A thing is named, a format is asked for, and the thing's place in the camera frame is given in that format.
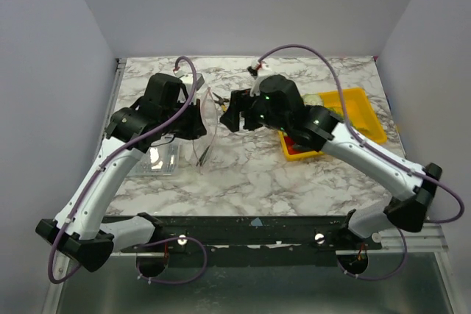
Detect clear zip top bag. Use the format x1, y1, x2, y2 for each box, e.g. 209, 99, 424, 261
188, 87, 221, 174

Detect pale green cabbage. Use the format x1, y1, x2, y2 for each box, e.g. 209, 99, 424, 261
302, 94, 324, 106

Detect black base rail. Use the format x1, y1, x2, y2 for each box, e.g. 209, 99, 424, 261
123, 216, 381, 268

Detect red tomato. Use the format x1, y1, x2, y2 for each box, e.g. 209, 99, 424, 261
284, 137, 306, 154

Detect clear plastic screw box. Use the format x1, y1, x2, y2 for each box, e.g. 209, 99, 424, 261
130, 143, 180, 176

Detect green celery stalk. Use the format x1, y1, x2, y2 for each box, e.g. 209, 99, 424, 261
328, 106, 371, 135

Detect yellow handled pliers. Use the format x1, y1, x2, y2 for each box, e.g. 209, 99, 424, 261
212, 93, 230, 113

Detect yellow plastic tray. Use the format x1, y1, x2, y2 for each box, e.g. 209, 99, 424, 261
279, 88, 387, 162

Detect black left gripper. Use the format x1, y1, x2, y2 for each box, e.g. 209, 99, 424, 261
160, 96, 208, 140

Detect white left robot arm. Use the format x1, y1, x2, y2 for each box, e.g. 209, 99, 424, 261
35, 71, 208, 272

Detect green scallion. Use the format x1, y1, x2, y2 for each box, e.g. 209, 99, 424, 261
196, 145, 212, 167

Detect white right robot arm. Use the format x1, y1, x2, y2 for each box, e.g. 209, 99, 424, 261
220, 75, 442, 249

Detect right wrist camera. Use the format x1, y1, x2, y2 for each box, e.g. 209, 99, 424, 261
247, 60, 273, 87

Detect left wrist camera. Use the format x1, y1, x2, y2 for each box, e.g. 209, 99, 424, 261
173, 68, 205, 93

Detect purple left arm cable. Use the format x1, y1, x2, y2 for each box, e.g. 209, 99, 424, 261
47, 56, 198, 285

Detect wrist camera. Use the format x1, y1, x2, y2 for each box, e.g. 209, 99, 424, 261
173, 68, 205, 93
247, 60, 273, 87

